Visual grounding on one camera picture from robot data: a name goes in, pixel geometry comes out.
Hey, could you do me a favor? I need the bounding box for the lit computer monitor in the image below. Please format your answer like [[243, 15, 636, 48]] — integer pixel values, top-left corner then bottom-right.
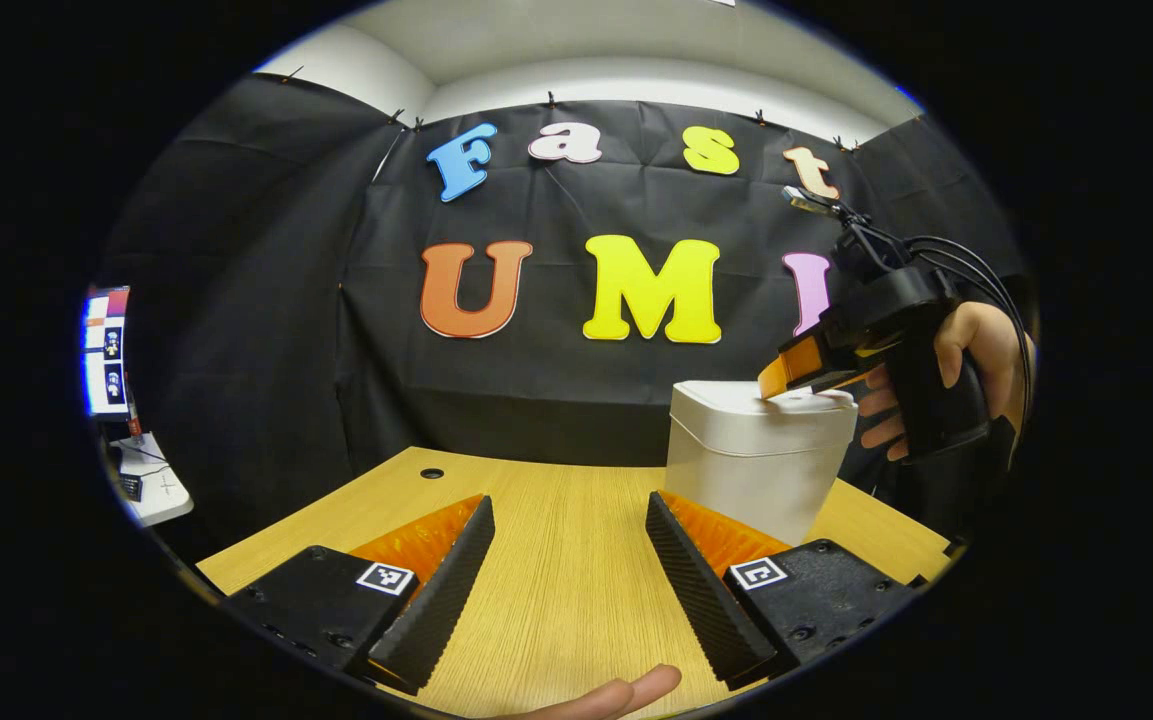
[[82, 287, 133, 418]]

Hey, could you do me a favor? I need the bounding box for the white desktop garbage bin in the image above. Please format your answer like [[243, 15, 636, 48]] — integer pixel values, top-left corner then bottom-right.
[[664, 380, 859, 547]]

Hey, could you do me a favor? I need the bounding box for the black backdrop cloth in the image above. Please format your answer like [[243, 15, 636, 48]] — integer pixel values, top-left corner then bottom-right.
[[101, 72, 1032, 541]]

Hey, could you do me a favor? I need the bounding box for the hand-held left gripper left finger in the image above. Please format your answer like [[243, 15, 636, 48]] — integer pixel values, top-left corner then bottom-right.
[[226, 495, 497, 696]]

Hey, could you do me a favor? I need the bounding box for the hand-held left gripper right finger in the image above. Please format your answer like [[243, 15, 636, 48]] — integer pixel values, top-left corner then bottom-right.
[[644, 490, 922, 693]]

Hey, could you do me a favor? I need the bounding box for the white side table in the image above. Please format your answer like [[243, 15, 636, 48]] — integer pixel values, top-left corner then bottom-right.
[[108, 432, 195, 528]]

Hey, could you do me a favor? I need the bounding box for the wooden desktop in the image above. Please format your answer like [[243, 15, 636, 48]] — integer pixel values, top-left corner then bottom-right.
[[194, 446, 955, 720]]

